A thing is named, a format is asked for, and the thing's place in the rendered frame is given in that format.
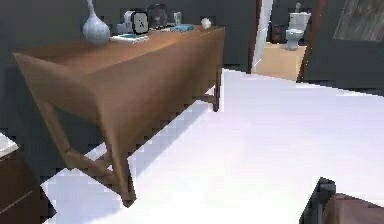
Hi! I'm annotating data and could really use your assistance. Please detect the brown wooden sideboard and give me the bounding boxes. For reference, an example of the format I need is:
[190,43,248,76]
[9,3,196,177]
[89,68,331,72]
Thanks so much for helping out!
[12,25,226,208]

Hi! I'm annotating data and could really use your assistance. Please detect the blue flat book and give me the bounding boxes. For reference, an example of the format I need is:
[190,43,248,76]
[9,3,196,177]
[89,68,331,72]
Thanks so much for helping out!
[170,23,195,33]

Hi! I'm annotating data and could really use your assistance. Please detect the white and teal book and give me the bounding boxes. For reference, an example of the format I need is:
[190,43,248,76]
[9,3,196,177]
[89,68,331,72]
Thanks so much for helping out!
[109,33,150,44]

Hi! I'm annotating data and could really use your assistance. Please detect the dark glass jar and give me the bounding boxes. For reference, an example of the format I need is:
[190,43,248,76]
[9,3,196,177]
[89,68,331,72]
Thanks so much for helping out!
[146,3,169,30]

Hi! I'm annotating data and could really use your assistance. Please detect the black and white alarm clock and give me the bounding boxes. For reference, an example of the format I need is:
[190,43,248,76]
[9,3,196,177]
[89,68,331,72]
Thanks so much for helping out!
[123,9,150,35]

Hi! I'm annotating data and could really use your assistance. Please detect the white room door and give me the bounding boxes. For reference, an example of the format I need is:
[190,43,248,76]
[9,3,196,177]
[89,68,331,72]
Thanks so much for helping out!
[251,0,274,74]

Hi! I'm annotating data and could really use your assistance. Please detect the pale blue vase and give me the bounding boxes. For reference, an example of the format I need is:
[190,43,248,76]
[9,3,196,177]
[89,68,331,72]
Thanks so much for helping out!
[82,0,111,46]

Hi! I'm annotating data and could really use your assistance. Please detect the white toilet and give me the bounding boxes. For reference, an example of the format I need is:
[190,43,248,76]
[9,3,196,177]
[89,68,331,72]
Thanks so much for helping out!
[285,11,312,51]

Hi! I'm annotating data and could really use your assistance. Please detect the dark brown chair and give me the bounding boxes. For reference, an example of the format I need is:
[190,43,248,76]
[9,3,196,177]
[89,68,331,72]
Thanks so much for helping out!
[299,177,384,224]

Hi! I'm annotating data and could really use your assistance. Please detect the dark brown cabinet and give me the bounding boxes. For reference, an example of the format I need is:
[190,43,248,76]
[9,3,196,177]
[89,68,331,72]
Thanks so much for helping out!
[0,132,44,224]

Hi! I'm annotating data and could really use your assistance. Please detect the grey framed wall picture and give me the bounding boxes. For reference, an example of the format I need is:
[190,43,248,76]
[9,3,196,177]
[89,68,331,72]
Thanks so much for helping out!
[332,0,384,43]

